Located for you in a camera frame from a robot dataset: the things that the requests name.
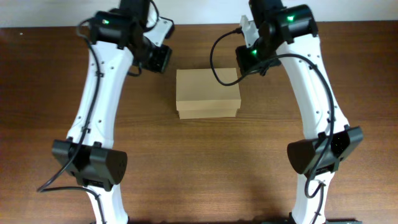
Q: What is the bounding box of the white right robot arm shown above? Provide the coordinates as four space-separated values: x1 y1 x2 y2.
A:
236 0 363 223

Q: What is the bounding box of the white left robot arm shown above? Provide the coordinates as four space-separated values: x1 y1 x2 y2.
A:
52 9 175 223

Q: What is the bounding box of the cardboard box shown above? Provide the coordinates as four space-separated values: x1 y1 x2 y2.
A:
175 68 241 119

